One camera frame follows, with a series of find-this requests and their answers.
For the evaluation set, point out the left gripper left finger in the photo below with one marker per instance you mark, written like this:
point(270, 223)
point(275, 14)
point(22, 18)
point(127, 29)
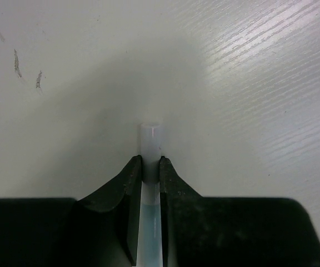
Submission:
point(100, 229)

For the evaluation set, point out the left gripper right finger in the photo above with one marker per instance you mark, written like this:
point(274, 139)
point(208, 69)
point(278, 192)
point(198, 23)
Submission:
point(232, 231)

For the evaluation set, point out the light blue makeup stick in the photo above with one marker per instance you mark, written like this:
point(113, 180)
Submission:
point(150, 151)

